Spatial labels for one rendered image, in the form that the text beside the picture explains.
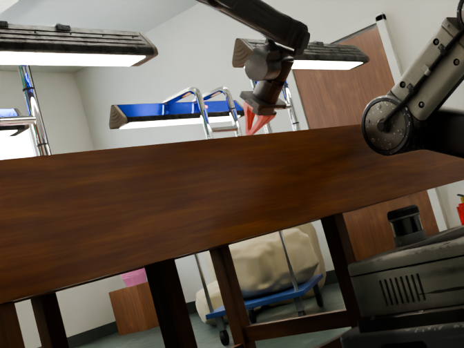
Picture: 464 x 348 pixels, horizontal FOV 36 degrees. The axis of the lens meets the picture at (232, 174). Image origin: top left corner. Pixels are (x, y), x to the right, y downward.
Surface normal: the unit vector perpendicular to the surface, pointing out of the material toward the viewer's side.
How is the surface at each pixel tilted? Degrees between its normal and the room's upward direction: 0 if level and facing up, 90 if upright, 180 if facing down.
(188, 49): 90
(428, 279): 90
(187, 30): 90
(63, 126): 90
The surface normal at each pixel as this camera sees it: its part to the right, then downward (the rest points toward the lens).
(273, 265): 0.60, -0.24
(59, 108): 0.75, -0.27
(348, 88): -0.60, 0.08
